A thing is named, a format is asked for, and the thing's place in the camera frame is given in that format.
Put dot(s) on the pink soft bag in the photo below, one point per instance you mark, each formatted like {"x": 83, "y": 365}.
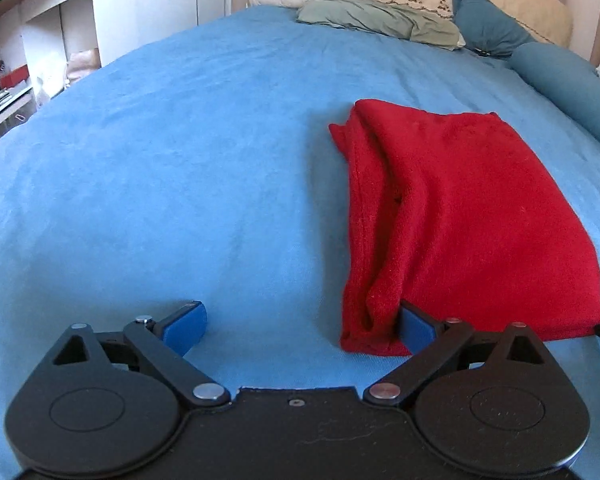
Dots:
{"x": 82, "y": 65}

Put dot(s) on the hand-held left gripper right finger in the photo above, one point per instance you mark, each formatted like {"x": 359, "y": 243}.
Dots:
{"x": 414, "y": 331}

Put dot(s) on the red box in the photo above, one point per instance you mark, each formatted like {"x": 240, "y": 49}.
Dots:
{"x": 14, "y": 78}

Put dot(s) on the blue bolster cushion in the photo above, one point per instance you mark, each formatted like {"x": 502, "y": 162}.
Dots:
{"x": 570, "y": 90}

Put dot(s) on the white shelf unit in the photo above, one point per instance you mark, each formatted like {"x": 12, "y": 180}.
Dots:
{"x": 45, "y": 20}

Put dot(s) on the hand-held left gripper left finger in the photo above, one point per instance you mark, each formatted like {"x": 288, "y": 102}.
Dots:
{"x": 186, "y": 329}

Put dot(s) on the red towel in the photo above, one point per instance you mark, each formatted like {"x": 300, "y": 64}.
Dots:
{"x": 470, "y": 210}

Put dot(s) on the teal pillow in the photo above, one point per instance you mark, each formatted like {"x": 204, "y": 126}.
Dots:
{"x": 490, "y": 25}

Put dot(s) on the green pillow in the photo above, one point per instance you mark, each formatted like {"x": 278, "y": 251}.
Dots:
{"x": 375, "y": 17}

